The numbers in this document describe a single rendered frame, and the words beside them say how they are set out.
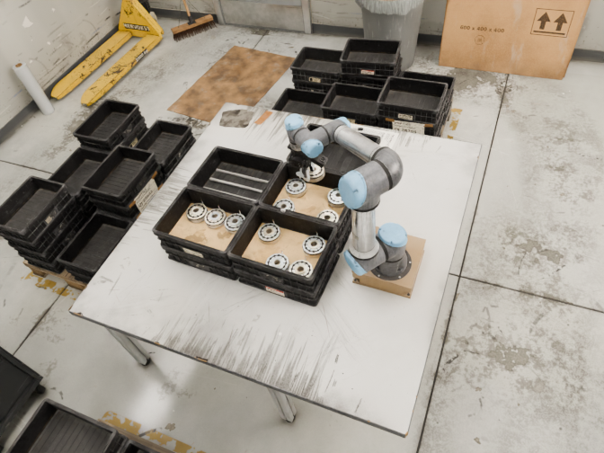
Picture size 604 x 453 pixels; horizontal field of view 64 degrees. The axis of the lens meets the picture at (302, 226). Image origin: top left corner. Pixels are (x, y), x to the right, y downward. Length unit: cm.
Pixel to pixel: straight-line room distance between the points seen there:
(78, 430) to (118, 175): 160
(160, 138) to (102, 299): 156
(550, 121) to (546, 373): 204
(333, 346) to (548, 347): 135
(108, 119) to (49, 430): 219
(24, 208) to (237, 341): 187
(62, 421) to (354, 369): 132
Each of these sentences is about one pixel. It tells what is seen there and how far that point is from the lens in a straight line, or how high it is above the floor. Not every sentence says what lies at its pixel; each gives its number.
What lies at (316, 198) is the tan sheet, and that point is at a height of 83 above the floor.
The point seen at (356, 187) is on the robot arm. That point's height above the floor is 142.
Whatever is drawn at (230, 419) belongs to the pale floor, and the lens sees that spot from 275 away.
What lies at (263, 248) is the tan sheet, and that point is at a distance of 218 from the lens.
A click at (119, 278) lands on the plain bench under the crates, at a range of 250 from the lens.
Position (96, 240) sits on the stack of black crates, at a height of 27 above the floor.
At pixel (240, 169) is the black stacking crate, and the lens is 255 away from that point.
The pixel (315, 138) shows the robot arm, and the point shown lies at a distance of 188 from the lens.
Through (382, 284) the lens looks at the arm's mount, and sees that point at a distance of 211.
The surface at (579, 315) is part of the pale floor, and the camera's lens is 312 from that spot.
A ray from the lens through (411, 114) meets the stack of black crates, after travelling 323.
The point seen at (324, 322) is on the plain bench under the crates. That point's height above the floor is 70.
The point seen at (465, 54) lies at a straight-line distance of 459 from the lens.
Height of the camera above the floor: 255
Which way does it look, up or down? 51 degrees down
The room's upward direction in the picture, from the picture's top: 11 degrees counter-clockwise
